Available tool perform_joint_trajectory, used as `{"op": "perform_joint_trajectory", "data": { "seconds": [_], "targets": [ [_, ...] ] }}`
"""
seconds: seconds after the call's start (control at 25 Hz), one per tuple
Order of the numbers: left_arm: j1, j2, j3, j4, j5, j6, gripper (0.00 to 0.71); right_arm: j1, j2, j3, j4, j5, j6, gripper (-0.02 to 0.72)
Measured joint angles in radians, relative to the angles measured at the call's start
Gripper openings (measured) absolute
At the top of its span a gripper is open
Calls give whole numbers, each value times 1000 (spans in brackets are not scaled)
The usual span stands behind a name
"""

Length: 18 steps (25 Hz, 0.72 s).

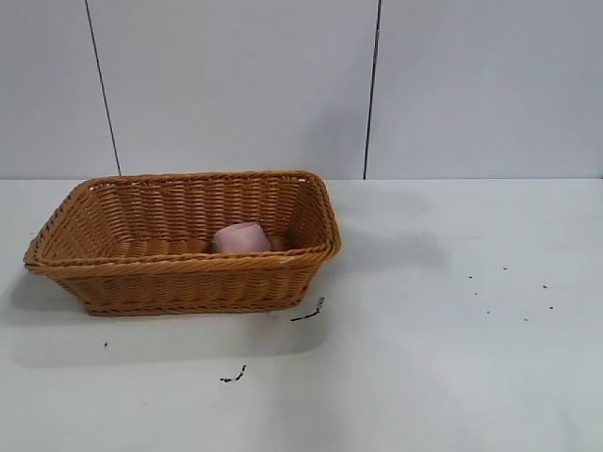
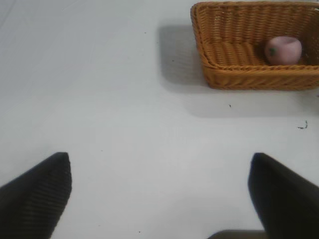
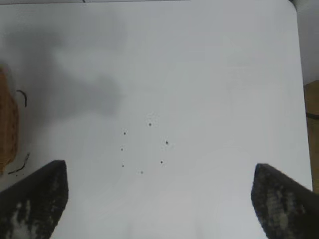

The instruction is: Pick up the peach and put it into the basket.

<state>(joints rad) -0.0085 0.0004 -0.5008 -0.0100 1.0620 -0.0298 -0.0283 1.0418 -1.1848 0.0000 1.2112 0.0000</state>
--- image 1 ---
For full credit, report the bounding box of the pink toy peach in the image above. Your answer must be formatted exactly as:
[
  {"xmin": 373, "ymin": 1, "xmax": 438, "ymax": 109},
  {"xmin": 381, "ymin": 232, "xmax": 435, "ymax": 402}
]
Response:
[{"xmin": 209, "ymin": 221, "xmax": 273, "ymax": 255}]

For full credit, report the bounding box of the brown woven wicker basket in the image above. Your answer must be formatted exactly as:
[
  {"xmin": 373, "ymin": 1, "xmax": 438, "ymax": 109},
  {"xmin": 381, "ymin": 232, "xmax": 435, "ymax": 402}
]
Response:
[{"xmin": 23, "ymin": 169, "xmax": 343, "ymax": 317}]

